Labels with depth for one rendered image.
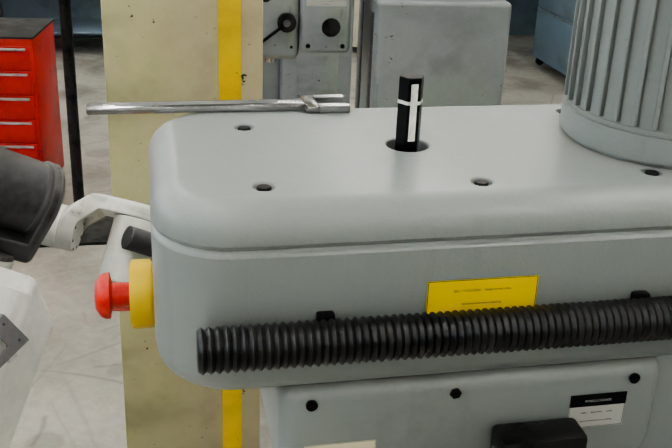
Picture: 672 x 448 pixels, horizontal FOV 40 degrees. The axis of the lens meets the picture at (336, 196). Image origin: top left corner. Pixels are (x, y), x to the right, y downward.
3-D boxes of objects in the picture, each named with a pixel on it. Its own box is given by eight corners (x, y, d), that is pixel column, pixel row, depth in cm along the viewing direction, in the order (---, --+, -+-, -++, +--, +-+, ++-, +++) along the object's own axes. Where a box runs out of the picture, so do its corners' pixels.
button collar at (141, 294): (131, 342, 78) (128, 279, 76) (132, 307, 84) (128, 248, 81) (155, 340, 79) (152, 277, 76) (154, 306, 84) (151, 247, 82)
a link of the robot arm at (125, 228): (153, 295, 143) (86, 277, 136) (171, 228, 145) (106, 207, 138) (189, 299, 134) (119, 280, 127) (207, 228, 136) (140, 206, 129)
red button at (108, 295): (94, 328, 78) (92, 286, 77) (96, 305, 82) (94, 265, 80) (134, 325, 79) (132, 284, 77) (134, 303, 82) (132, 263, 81)
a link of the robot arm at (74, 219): (148, 271, 138) (60, 251, 138) (164, 214, 140) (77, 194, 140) (143, 266, 132) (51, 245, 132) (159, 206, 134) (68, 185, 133)
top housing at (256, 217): (158, 409, 69) (149, 215, 63) (153, 258, 93) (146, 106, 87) (717, 362, 79) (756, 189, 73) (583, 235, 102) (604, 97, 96)
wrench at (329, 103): (85, 119, 83) (85, 110, 83) (87, 106, 86) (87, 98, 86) (349, 112, 88) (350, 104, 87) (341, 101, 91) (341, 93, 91)
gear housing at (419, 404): (279, 496, 76) (281, 393, 72) (247, 342, 98) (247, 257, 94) (651, 457, 82) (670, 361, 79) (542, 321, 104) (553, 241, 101)
